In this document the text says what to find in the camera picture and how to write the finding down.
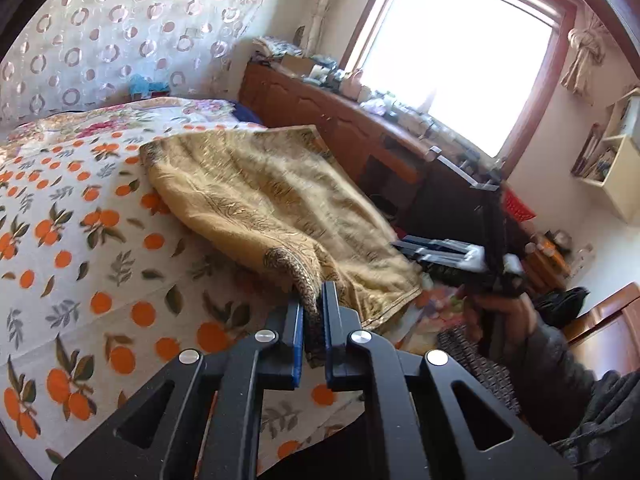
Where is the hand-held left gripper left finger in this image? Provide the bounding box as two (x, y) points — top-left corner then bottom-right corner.
(50, 300), (305, 480)

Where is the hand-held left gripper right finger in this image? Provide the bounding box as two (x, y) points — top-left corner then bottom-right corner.
(322, 281), (578, 480)

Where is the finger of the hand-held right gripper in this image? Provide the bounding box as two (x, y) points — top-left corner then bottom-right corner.
(390, 235), (483, 260)
(412, 255), (488, 276)

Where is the golden patterned garment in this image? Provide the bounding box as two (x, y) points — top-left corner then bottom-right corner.
(139, 125), (423, 368)

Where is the person's right forearm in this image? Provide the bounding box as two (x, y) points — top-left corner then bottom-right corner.
(500, 310), (640, 480)

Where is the person's right hand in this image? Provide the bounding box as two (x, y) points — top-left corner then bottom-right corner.
(462, 291), (539, 360)

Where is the red basket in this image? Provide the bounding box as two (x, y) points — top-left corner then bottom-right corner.
(500, 190), (537, 223)

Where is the silver metal bar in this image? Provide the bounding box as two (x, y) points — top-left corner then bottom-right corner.
(427, 146), (501, 191)

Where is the black cloth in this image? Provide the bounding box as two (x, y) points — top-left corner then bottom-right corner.
(532, 287), (591, 328)

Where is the dark patterned cloth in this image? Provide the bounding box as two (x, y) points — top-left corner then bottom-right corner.
(437, 327), (523, 416)

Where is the row of books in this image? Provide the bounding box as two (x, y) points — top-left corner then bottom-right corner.
(572, 122), (618, 181)

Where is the wooden bedside cabinet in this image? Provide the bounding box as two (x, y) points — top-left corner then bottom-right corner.
(565, 282), (640, 376)

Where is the row of small bottles and jars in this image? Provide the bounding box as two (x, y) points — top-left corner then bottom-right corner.
(305, 60), (501, 181)

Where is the long wooden cabinet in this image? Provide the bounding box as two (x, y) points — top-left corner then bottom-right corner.
(239, 62), (506, 221)

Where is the window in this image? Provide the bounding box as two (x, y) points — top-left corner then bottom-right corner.
(342, 0), (583, 161)

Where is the tied beige curtain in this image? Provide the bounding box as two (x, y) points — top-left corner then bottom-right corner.
(560, 12), (608, 96)

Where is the orange fruit print bed sheet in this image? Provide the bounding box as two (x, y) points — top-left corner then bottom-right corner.
(0, 105), (381, 480)

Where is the cardboard box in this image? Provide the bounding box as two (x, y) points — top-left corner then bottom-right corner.
(282, 55), (321, 78)

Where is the navy blue blanket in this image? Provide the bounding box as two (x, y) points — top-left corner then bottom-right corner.
(232, 102), (266, 126)

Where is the floral blanket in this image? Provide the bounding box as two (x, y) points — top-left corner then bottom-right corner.
(30, 96), (483, 361)

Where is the folded patterned cloth pile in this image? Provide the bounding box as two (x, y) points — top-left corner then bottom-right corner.
(252, 36), (303, 61)

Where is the beige hanging curtain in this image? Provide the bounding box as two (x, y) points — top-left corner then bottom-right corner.
(305, 0), (361, 56)

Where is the teal toy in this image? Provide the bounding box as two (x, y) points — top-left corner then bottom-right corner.
(127, 74), (171, 101)

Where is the circle print white curtain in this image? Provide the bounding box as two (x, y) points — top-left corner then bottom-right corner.
(0, 0), (271, 126)

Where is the cream wall shelf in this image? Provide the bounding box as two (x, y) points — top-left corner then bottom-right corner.
(570, 87), (640, 223)

